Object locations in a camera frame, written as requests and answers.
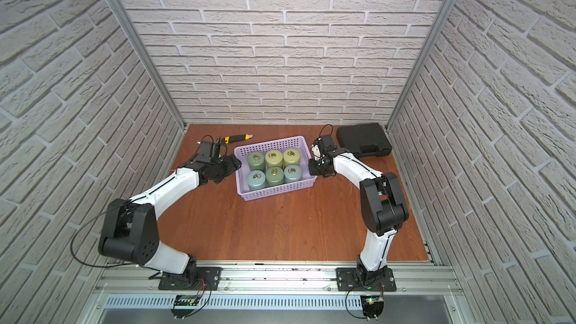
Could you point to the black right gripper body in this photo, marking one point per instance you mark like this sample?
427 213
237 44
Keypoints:
318 166

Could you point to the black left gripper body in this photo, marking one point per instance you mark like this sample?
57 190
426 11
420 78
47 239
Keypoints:
227 166

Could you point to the light blue tea canister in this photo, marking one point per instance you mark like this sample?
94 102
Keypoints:
292 173

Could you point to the dark green tea canister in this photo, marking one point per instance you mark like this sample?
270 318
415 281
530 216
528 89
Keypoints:
256 160

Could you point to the blue-grey tea canister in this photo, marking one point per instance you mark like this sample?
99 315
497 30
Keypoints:
256 180

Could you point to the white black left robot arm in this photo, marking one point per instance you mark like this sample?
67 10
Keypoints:
130 228

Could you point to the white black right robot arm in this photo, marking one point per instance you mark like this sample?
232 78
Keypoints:
383 206

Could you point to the yellow-green right tea canister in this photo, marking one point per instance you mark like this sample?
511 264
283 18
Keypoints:
291 156

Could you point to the yellow-green tea canister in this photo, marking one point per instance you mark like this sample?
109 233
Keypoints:
274 158
291 156

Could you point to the lavender plastic basket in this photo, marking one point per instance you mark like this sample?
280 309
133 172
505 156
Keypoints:
241 176

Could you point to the yellow-green middle tea canister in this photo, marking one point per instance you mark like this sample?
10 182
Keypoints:
274 158

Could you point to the yellow black utility knife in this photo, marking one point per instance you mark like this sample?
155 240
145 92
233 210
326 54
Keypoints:
237 138

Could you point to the black plastic tool case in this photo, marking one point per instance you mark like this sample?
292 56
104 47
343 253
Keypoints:
364 140

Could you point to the left controller board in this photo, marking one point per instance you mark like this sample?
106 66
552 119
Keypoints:
185 306

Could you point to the controller board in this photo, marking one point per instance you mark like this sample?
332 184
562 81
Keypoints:
185 306
372 306

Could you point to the right controller board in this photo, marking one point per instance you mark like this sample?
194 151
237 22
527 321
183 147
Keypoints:
372 306

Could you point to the white ventilation grille strip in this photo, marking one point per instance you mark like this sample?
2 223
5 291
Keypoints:
240 302

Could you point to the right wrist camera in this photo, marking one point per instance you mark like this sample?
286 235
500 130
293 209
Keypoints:
322 146

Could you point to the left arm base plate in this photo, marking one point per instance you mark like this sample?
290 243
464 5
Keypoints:
191 279

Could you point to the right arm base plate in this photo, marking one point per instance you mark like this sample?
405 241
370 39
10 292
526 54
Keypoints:
374 281

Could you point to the aluminium front rail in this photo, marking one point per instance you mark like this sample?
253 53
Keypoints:
288 277

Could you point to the aluminium left corner post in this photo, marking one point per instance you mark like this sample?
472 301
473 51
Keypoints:
130 30

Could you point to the aluminium corner post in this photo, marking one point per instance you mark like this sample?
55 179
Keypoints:
435 30
130 30

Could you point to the aluminium right corner post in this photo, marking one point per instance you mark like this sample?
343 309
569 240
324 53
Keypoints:
435 30

